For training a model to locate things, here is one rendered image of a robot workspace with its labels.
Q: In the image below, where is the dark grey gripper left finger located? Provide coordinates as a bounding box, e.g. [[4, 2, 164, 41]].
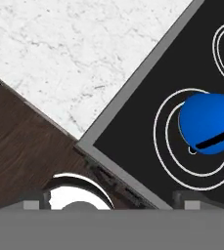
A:
[[0, 188, 52, 211]]

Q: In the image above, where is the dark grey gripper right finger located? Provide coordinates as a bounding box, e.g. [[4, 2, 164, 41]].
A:
[[171, 189, 224, 211]]

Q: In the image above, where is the white and black stove knob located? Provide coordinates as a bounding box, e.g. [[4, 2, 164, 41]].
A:
[[46, 172, 115, 211]]

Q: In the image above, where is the blue kettle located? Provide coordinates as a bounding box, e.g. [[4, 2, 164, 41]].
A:
[[177, 92, 224, 156]]

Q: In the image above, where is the dark brown wooden cupboard front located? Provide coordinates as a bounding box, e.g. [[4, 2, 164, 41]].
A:
[[0, 69, 157, 211]]

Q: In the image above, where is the black hob with grey frame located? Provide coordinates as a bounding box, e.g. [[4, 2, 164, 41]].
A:
[[75, 0, 224, 211]]

